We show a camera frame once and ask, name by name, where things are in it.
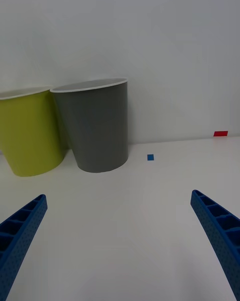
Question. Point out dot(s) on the yellow-green plastic waste bin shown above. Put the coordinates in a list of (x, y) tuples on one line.
[(30, 136)]

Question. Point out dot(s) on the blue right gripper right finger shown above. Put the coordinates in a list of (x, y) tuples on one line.
[(220, 233)]

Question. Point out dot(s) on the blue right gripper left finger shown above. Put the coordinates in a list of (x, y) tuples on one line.
[(22, 238)]

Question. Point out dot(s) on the grey plastic waste bin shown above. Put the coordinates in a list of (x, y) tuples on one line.
[(100, 131)]

